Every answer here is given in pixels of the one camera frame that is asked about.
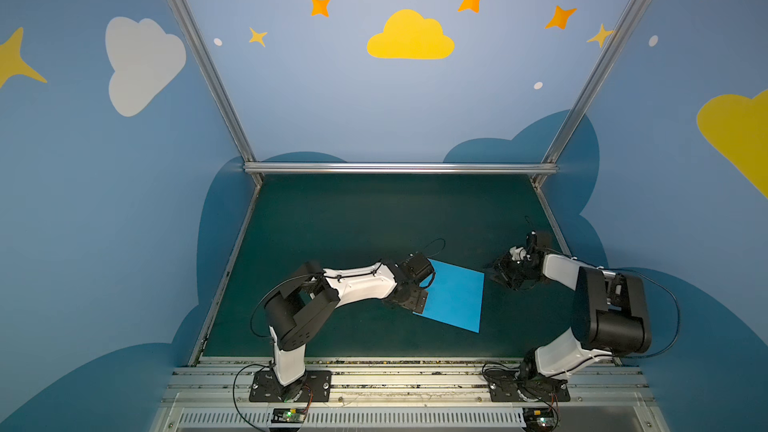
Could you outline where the blue square paper sheet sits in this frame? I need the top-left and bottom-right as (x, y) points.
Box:
(420, 259), (485, 333)

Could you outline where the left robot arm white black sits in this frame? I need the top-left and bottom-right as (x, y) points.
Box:
(256, 253), (436, 390)

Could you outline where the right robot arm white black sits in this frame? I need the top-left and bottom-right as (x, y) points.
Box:
(490, 231), (652, 381)

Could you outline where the right green circuit board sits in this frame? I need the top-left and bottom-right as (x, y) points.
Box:
(523, 408), (557, 432)

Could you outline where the green circuit board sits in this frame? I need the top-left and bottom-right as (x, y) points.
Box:
(523, 408), (557, 432)
(271, 408), (307, 424)

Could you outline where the left green circuit board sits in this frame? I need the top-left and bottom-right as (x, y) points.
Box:
(271, 408), (307, 424)

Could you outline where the back horizontal aluminium bar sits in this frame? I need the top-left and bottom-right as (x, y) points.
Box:
(244, 162), (558, 175)

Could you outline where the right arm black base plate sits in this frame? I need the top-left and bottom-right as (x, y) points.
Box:
(482, 367), (571, 404)

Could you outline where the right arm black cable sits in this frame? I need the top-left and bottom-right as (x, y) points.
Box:
(479, 215), (683, 430)

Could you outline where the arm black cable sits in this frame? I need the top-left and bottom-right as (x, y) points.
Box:
(479, 215), (683, 430)
(230, 237), (448, 432)

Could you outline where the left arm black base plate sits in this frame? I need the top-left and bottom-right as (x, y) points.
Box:
(248, 370), (332, 403)

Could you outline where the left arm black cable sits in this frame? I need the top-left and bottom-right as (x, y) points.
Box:
(230, 237), (448, 432)

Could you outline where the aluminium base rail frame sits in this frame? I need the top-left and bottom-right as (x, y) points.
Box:
(151, 357), (670, 431)

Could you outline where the left slanted aluminium post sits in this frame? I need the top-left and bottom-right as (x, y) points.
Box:
(166, 0), (256, 166)

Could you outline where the slanted aluminium post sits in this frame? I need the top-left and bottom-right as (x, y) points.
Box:
(166, 0), (256, 166)
(532, 0), (653, 191)

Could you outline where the right slanted aluminium post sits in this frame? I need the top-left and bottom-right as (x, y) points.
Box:
(532, 0), (653, 191)

